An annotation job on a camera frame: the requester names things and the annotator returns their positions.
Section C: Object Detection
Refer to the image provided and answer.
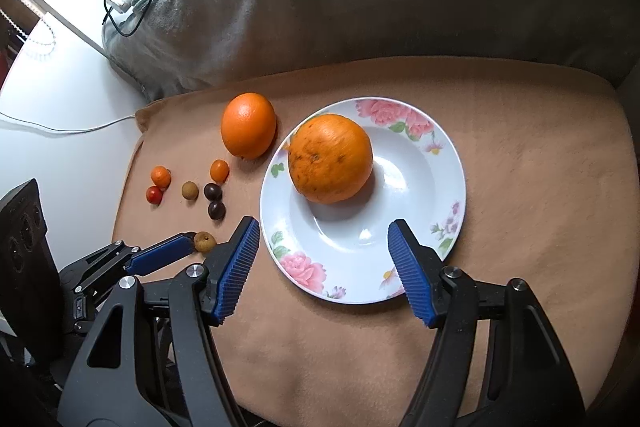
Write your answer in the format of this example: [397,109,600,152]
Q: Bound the white floral plate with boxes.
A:
[259,97,467,305]

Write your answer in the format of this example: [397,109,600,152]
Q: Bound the white LED strip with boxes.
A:
[22,14,57,60]

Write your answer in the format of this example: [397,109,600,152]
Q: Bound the tan fleece blanket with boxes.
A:
[111,56,638,427]

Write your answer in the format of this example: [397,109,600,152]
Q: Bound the speckled large orange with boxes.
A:
[287,113,375,205]

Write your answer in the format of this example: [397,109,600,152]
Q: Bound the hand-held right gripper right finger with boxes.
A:
[387,219,588,427]

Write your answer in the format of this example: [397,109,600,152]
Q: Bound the white cable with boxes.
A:
[0,111,136,135]

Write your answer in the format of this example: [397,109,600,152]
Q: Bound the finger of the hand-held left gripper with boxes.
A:
[59,232,198,303]

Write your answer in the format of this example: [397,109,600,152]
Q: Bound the smooth large orange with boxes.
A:
[221,92,277,160]

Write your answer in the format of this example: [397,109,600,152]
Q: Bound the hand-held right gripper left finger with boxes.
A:
[57,216,262,427]

